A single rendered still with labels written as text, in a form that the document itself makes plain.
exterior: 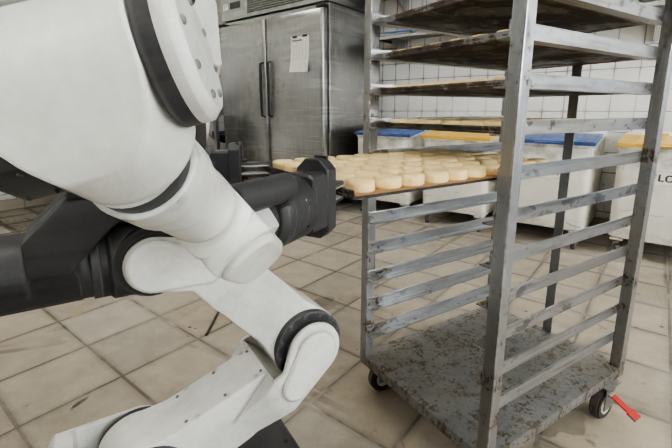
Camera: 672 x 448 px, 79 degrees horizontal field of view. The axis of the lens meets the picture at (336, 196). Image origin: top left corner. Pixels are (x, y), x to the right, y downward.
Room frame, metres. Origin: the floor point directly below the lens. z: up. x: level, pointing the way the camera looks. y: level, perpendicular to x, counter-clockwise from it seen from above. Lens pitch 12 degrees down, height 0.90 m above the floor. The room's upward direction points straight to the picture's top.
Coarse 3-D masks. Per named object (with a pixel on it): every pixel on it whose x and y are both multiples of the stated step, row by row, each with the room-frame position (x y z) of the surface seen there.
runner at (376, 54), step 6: (372, 54) 1.14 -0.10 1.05; (378, 54) 1.15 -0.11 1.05; (372, 60) 1.14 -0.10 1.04; (378, 60) 1.14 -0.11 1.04; (384, 60) 1.14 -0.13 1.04; (390, 60) 1.14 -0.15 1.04; (396, 60) 1.15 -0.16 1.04; (402, 60) 1.16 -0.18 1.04; (450, 66) 1.29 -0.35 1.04; (456, 66) 1.29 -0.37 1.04; (462, 66) 1.29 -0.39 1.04; (468, 66) 1.31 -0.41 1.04; (474, 66) 1.32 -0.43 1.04
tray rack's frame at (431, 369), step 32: (576, 96) 1.29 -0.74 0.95; (640, 192) 1.10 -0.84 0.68; (640, 224) 1.09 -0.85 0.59; (640, 256) 1.09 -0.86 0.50; (448, 320) 1.37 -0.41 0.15; (480, 320) 1.37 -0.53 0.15; (512, 320) 1.37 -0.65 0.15; (544, 320) 1.31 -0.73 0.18; (384, 352) 1.17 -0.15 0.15; (416, 352) 1.17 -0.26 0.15; (448, 352) 1.17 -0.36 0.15; (480, 352) 1.17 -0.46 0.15; (512, 352) 1.17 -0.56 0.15; (544, 352) 1.17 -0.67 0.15; (416, 384) 1.01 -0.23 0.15; (448, 384) 1.01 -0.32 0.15; (512, 384) 1.01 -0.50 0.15; (544, 384) 1.01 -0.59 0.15; (576, 384) 1.01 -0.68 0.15; (608, 384) 1.05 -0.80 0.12; (448, 416) 0.89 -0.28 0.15; (512, 416) 0.89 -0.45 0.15; (544, 416) 0.89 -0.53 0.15
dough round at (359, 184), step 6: (348, 180) 0.67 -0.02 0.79; (354, 180) 0.66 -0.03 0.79; (360, 180) 0.66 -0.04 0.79; (366, 180) 0.66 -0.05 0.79; (372, 180) 0.67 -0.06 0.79; (348, 186) 0.67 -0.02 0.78; (354, 186) 0.66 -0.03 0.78; (360, 186) 0.66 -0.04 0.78; (366, 186) 0.66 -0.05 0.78; (372, 186) 0.66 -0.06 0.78; (360, 192) 0.66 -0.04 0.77; (366, 192) 0.66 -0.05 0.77
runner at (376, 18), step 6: (372, 12) 1.14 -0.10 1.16; (372, 18) 1.14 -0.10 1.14; (378, 18) 1.15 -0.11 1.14; (372, 24) 1.14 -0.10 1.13; (378, 24) 1.14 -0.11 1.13; (384, 24) 1.14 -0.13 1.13; (390, 24) 1.14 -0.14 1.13; (396, 24) 1.15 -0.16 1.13; (414, 30) 1.22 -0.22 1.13; (420, 30) 1.22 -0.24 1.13; (426, 30) 1.22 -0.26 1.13; (432, 30) 1.22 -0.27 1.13; (438, 30) 1.23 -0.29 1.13; (462, 36) 1.32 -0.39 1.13; (468, 36) 1.32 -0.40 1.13
